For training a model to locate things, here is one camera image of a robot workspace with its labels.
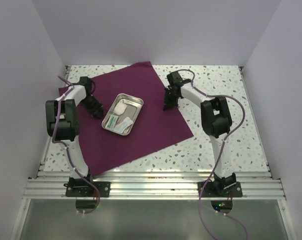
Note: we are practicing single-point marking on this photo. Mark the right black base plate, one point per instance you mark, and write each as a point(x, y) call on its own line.
point(212, 190)

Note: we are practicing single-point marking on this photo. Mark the white gauze pad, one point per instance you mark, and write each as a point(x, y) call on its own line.
point(120, 108)

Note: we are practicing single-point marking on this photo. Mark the clear plastic syringe packet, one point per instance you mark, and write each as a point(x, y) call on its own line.
point(121, 127)

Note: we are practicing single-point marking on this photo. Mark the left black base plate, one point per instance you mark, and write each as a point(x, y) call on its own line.
point(77, 187)

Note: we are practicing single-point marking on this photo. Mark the purple cloth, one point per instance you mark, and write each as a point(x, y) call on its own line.
point(155, 129)

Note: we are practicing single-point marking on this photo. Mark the green white suture packet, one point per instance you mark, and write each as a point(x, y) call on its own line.
point(111, 123)

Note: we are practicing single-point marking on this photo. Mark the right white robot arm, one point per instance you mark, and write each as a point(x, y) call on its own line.
point(216, 123)

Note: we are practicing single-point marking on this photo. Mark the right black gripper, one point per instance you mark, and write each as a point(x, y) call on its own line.
point(167, 104)

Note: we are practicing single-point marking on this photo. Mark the steel instrument tray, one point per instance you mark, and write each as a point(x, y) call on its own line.
point(134, 106)

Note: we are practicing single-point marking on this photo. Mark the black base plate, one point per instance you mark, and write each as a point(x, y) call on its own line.
point(212, 190)
point(77, 187)

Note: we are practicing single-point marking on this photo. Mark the aluminium frame rail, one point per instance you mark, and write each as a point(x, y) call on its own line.
point(155, 185)

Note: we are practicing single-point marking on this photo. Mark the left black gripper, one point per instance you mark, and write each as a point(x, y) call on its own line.
point(98, 108)

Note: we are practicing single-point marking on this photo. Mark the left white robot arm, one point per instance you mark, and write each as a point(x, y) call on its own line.
point(63, 124)

